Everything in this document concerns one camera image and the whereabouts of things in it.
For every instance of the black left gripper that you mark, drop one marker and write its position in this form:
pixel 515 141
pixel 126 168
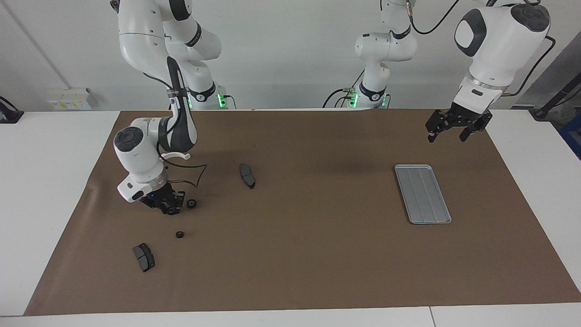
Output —
pixel 463 119

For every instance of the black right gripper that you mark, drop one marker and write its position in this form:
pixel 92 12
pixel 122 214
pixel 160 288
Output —
pixel 159 196

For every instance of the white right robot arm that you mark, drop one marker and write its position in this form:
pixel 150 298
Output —
pixel 140 41

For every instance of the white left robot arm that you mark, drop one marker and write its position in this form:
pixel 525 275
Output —
pixel 494 41

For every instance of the silver metal tray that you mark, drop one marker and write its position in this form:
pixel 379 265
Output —
pixel 422 195

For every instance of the thick dark grey brake pad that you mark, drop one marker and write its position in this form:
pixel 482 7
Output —
pixel 144 258

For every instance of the thin dark grey brake pad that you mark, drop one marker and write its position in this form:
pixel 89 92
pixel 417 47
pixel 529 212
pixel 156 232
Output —
pixel 247 176

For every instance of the black stand pole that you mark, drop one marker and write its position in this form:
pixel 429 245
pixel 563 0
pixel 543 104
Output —
pixel 544 111

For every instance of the grey partition panel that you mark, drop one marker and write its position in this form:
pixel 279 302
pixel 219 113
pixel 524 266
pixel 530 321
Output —
pixel 553 72

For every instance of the blue crate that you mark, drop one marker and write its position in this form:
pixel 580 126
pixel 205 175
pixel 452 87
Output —
pixel 573 136

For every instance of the brown table mat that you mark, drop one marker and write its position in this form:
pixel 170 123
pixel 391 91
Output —
pixel 317 254

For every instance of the white curved plastic bracket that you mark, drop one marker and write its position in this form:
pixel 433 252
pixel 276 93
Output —
pixel 181 155

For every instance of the white wall socket box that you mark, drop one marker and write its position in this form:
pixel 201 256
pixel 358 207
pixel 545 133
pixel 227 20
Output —
pixel 72 100

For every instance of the black clamp mount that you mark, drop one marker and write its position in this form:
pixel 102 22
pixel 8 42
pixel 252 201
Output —
pixel 9 116

